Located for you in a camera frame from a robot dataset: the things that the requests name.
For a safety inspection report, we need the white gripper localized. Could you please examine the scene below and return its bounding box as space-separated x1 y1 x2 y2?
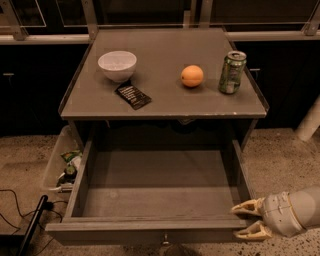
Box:
231 191 306 241

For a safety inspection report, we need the grey top drawer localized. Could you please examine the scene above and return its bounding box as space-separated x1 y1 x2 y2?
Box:
46 138 253 245

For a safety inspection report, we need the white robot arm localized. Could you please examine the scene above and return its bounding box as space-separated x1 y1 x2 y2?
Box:
231 185 320 241

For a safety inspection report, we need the grey drawer cabinet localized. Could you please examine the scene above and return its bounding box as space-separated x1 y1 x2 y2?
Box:
58 27 270 154

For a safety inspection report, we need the green soda can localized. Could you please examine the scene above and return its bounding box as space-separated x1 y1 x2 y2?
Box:
218 50 247 94

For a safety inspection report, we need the orange fruit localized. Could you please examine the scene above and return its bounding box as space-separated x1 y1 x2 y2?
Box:
181 65 204 88

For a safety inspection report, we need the black snack packet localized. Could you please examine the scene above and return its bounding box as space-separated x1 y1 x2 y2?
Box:
115 83 152 110

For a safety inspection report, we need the green chip bag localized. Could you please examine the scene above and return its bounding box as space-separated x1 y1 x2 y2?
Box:
61 150 82 163

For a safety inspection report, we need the clear plastic bin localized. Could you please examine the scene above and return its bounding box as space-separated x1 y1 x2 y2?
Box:
41 126 82 193

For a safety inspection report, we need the white ceramic bowl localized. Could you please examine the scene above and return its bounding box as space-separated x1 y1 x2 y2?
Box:
98 51 137 83

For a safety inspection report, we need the black flat bar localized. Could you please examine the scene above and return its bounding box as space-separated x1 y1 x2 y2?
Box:
15 195 48 256

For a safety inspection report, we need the black cable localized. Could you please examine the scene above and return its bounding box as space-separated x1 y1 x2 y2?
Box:
0 188 69 256

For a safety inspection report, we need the metal railing frame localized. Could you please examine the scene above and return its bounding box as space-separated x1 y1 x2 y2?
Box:
0 0 320 42

